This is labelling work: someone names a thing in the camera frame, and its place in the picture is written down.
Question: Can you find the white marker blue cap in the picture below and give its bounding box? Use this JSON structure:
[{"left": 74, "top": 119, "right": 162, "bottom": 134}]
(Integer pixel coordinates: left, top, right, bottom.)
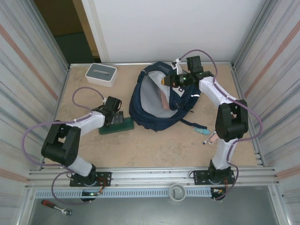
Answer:
[{"left": 202, "top": 131, "right": 218, "bottom": 145}]

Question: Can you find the aluminium mounting rail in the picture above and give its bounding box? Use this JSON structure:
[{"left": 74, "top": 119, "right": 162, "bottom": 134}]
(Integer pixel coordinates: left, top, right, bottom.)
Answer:
[{"left": 24, "top": 166, "right": 281, "bottom": 190}]

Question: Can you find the white grey tissue box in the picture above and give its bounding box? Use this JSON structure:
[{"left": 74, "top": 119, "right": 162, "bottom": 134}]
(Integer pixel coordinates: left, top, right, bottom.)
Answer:
[{"left": 85, "top": 63, "right": 117, "bottom": 88}]

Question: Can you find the navy blue backpack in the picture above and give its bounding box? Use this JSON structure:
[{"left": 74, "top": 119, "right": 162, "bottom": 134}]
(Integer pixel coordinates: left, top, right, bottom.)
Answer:
[{"left": 128, "top": 61, "right": 208, "bottom": 132}]

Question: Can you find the green pencil case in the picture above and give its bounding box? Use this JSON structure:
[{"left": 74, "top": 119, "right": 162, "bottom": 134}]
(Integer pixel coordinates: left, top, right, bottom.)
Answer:
[{"left": 98, "top": 117, "right": 135, "bottom": 135}]

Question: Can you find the red handled ratchet wrench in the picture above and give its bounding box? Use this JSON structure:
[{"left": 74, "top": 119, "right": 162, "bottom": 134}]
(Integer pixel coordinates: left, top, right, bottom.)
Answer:
[{"left": 41, "top": 199, "right": 73, "bottom": 216}]

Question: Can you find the aluminium table frame bar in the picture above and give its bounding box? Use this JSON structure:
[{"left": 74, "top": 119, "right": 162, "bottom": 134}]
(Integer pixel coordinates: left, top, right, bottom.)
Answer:
[{"left": 69, "top": 61, "right": 235, "bottom": 68}]

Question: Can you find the grey slotted cable duct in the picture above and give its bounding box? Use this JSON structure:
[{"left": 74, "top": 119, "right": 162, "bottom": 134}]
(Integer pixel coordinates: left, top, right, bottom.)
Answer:
[{"left": 34, "top": 188, "right": 213, "bottom": 199}]

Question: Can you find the pink eraser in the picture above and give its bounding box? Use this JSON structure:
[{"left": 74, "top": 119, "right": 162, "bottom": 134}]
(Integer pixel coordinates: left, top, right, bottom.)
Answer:
[{"left": 208, "top": 131, "right": 220, "bottom": 145}]

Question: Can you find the teal correction tape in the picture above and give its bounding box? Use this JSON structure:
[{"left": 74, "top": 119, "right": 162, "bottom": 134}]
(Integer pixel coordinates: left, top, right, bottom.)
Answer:
[{"left": 192, "top": 126, "right": 209, "bottom": 135}]

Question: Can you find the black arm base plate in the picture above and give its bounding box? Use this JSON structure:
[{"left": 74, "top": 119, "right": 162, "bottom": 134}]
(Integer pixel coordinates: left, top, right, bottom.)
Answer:
[
  {"left": 193, "top": 169, "right": 235, "bottom": 186},
  {"left": 69, "top": 171, "right": 112, "bottom": 188}
]

